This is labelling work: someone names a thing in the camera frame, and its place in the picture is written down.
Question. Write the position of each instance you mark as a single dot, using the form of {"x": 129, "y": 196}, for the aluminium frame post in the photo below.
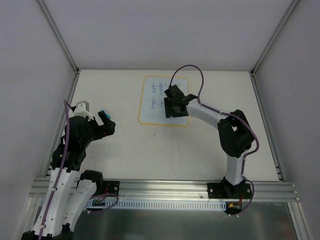
{"x": 57, "y": 34}
{"x": 276, "y": 33}

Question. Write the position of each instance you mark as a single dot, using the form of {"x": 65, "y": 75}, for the left aluminium frame post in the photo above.
{"x": 57, "y": 34}

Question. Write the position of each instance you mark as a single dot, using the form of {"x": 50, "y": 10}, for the table edge rail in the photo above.
{"x": 268, "y": 132}
{"x": 68, "y": 96}

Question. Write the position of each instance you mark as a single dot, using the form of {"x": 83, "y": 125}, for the white slotted cable duct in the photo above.
{"x": 202, "y": 205}

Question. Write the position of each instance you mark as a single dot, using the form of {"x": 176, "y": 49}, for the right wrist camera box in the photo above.
{"x": 174, "y": 94}

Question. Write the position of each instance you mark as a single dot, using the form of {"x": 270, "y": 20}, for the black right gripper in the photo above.
{"x": 172, "y": 106}

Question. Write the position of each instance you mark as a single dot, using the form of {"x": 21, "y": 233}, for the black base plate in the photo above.
{"x": 218, "y": 190}
{"x": 111, "y": 187}

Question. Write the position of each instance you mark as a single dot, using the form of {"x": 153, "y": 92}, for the left table edge rail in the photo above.
{"x": 68, "y": 96}

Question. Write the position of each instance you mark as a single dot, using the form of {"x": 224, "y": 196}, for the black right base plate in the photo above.
{"x": 218, "y": 190}

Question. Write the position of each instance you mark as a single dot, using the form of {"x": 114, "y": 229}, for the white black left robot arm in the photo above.
{"x": 60, "y": 211}

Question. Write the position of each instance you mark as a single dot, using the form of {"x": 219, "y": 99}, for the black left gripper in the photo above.
{"x": 99, "y": 128}

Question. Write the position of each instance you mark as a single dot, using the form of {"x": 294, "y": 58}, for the right table edge rail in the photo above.
{"x": 268, "y": 132}

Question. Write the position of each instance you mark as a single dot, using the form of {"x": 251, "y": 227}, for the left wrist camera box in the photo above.
{"x": 82, "y": 109}

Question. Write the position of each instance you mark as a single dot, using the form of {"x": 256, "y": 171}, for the right aluminium frame post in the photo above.
{"x": 276, "y": 33}

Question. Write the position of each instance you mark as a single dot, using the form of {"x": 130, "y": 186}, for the blue whiteboard eraser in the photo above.
{"x": 103, "y": 115}

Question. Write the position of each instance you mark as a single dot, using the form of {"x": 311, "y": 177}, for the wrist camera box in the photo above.
{"x": 174, "y": 94}
{"x": 82, "y": 109}

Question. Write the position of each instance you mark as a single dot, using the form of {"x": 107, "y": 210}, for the aluminium mounting rail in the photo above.
{"x": 197, "y": 190}

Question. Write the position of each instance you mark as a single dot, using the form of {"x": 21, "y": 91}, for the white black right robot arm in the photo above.
{"x": 234, "y": 135}

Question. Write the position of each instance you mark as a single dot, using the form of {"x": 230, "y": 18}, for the yellow framed whiteboard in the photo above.
{"x": 152, "y": 104}

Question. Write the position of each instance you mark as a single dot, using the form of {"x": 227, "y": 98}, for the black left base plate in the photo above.
{"x": 111, "y": 187}

